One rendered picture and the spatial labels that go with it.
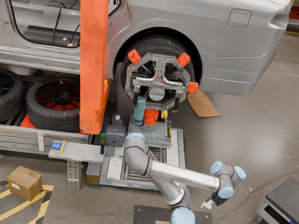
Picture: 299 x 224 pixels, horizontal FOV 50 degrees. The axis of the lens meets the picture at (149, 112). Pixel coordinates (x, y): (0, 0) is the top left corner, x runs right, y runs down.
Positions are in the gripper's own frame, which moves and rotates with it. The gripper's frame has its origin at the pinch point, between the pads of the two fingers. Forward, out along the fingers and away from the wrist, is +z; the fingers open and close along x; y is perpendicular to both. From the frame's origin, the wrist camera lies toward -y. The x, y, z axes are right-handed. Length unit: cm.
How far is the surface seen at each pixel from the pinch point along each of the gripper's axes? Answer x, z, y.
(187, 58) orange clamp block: 27, -59, -95
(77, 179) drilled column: -23, 69, -88
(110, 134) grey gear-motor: 5, 33, -104
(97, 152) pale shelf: -20, 35, -87
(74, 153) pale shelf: -35, 43, -95
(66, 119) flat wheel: -23, 42, -133
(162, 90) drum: 16, -28, -91
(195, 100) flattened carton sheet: 163, 15, -136
